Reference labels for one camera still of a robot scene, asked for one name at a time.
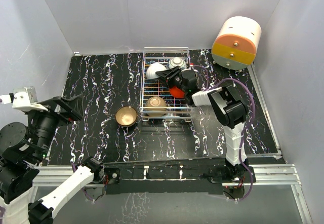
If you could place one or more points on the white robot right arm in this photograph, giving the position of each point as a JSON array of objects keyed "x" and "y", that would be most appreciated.
[{"x": 231, "y": 112}]

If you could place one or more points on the white bowl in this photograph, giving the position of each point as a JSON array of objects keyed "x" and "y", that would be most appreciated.
[{"x": 153, "y": 68}]

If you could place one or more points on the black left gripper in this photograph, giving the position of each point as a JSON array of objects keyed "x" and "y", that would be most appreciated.
[{"x": 52, "y": 104}]

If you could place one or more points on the tan bowl with brown rim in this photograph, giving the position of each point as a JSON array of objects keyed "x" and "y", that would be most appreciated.
[{"x": 126, "y": 116}]

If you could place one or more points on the red bowl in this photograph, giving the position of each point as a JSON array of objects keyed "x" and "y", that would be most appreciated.
[{"x": 177, "y": 92}]

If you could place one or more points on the aluminium frame rail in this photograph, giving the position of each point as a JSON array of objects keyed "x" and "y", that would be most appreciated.
[{"x": 272, "y": 174}]

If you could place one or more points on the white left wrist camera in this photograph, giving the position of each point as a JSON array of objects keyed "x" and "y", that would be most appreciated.
[{"x": 23, "y": 99}]

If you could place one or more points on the black bowl with beige outside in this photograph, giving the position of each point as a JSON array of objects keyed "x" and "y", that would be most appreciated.
[{"x": 155, "y": 106}]

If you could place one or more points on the white wire dish rack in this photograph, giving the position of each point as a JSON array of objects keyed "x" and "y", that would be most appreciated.
[{"x": 176, "y": 109}]

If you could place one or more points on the round mini drawer cabinet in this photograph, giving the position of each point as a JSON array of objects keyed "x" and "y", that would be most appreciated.
[{"x": 236, "y": 44}]

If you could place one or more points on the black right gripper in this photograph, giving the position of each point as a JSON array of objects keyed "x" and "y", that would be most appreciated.
[{"x": 168, "y": 74}]

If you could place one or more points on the blue floral porcelain bowl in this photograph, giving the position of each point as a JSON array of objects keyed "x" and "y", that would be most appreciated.
[{"x": 177, "y": 61}]

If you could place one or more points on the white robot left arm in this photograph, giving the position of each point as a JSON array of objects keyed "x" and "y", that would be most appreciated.
[{"x": 25, "y": 146}]

